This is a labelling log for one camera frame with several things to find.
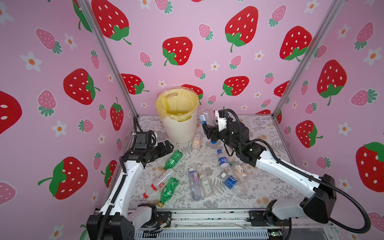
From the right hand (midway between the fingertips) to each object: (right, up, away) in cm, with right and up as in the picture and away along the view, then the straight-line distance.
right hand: (207, 121), depth 70 cm
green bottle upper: (-19, -21, +20) cm, 34 cm away
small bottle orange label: (-5, -13, +27) cm, 31 cm away
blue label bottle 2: (+14, -33, +10) cm, 37 cm away
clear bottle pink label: (-6, -36, +15) cm, 40 cm away
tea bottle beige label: (+20, -28, +13) cm, 37 cm away
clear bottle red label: (-26, -34, +11) cm, 44 cm away
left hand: (-21, -14, +9) cm, 27 cm away
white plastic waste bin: (-17, -6, +24) cm, 30 cm away
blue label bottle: (+11, -23, +19) cm, 32 cm away
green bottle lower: (-21, -36, +11) cm, 43 cm away
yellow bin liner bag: (-19, +14, +34) cm, 41 cm away
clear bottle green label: (0, -34, +11) cm, 35 cm away
